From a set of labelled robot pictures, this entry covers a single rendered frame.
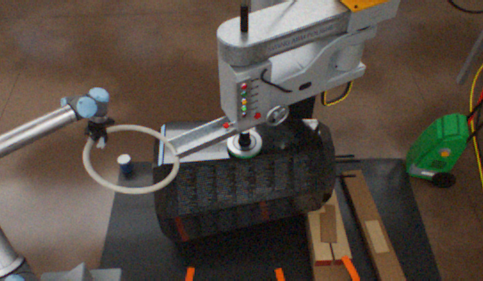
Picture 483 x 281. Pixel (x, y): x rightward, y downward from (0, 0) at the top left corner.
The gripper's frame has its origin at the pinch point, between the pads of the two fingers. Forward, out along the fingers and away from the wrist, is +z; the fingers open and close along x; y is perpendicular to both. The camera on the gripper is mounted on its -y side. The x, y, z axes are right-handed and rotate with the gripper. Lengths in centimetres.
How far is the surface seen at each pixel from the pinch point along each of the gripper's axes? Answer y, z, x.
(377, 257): -95, 53, 170
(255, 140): -66, -5, 64
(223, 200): -38, 27, 67
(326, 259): -68, 54, 140
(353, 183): -144, 46, 131
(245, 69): -35, -66, 54
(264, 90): -47, -53, 63
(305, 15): -63, -91, 64
